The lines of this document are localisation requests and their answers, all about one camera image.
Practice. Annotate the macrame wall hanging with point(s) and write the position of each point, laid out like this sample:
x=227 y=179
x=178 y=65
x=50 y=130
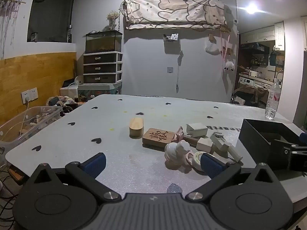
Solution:
x=9 y=21

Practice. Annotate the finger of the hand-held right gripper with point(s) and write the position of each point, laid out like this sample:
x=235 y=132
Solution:
x=303 y=138
x=280 y=155

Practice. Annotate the white hanging bag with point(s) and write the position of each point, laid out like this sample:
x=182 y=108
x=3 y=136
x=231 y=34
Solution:
x=212 y=48

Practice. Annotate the brown jacket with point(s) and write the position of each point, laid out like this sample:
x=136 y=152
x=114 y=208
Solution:
x=251 y=93

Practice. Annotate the pile of plush toys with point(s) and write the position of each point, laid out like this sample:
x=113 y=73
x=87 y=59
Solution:
x=61 y=101

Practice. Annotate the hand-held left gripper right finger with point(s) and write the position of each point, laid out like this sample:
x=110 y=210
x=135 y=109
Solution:
x=212 y=166

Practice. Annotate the pink eyelash curler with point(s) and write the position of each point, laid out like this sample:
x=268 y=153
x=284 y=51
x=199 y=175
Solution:
x=178 y=135

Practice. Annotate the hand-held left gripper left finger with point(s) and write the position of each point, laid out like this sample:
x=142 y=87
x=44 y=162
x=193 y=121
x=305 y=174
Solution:
x=94 y=164

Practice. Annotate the white small appliance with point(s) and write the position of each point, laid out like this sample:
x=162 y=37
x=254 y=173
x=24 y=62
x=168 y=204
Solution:
x=70 y=89

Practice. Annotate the white charger plug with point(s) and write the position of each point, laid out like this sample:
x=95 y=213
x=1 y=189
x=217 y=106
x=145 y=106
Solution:
x=196 y=129

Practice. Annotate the brown wooden stick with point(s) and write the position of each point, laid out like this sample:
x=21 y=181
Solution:
x=191 y=139

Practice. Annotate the white rice cooker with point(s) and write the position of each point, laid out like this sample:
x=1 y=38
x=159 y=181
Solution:
x=253 y=73

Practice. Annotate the plastic drawer unit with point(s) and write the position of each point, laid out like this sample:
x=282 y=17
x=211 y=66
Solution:
x=102 y=68

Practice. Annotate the grey plastic tool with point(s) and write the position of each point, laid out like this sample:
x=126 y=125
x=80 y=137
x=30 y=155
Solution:
x=221 y=143

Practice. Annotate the dark window curtain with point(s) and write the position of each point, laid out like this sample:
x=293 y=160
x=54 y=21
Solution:
x=51 y=12

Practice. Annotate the dried flower bouquet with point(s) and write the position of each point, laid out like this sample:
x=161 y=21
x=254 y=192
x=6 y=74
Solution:
x=112 y=18

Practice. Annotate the white bottle with scalloped cap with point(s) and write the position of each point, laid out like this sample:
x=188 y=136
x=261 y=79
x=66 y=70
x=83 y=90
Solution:
x=174 y=152

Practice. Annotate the oval wooden box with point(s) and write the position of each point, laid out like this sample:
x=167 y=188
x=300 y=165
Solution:
x=136 y=129

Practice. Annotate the pink ribbon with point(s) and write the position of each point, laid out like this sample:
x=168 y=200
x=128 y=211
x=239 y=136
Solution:
x=226 y=50

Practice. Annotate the clear plastic water bottle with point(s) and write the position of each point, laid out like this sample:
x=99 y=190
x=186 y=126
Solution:
x=272 y=100

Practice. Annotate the white kitchen wall cabinets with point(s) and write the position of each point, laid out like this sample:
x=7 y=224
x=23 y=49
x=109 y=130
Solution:
x=261 y=34

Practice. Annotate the white plush sheep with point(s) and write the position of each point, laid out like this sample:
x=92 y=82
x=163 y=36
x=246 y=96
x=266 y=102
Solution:
x=228 y=66

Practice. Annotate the glass fish tank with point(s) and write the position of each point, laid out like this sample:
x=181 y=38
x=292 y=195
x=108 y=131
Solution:
x=103 y=43

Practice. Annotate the ceiling light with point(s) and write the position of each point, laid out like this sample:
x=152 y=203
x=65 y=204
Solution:
x=251 y=8

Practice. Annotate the black cardboard box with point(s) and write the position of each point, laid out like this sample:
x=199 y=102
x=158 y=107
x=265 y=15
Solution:
x=256 y=134

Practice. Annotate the square adhesive wall hook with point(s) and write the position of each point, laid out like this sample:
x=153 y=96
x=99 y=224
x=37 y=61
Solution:
x=169 y=70

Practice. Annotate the clear wall holder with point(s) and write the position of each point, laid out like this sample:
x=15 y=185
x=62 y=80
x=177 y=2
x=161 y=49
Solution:
x=171 y=37

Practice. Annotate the white washing machine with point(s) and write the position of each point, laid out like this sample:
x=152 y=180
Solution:
x=245 y=81

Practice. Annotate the clear plastic storage bin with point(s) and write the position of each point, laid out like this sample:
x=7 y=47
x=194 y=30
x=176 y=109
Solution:
x=31 y=124

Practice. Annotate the white wall socket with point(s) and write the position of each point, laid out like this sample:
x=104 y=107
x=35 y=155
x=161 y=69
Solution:
x=30 y=95

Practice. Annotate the white round tape measure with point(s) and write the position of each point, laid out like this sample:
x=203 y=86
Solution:
x=197 y=159

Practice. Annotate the white cylindrical tube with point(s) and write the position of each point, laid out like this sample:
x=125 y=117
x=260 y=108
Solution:
x=235 y=154

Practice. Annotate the white cube adapter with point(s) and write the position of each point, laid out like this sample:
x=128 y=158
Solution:
x=203 y=145

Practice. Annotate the carved wooden block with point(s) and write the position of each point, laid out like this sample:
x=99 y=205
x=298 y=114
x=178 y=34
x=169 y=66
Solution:
x=157 y=137

